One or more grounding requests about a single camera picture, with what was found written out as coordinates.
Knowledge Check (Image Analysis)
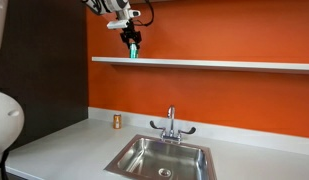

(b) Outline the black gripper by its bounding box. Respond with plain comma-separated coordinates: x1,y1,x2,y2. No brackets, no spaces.
119,27,143,52

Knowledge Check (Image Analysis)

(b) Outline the green soda can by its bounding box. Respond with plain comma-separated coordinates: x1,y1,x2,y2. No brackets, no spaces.
128,42,139,59

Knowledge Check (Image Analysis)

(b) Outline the orange soda can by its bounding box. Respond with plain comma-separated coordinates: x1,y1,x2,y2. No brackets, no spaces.
113,113,123,130

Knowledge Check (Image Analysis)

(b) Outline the stainless steel sink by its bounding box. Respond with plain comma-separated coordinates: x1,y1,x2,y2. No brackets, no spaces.
103,133,218,180

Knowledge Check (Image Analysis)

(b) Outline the white counter backsplash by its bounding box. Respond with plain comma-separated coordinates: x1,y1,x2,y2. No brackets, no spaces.
88,106,309,158

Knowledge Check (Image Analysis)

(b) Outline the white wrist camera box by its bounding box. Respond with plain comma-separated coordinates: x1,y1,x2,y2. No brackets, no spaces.
106,19,130,31

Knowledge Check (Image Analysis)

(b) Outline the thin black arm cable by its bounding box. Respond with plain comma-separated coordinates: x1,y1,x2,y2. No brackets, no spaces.
131,0,155,28

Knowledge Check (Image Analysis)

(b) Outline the white wall shelf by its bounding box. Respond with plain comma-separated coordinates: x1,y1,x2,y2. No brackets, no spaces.
91,56,309,75

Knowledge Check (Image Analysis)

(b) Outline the chrome faucet with black handles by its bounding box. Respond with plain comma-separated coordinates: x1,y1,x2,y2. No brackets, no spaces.
149,105,197,144

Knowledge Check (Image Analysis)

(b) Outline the thick black base cable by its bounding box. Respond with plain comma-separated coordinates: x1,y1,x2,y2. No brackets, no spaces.
0,149,10,180

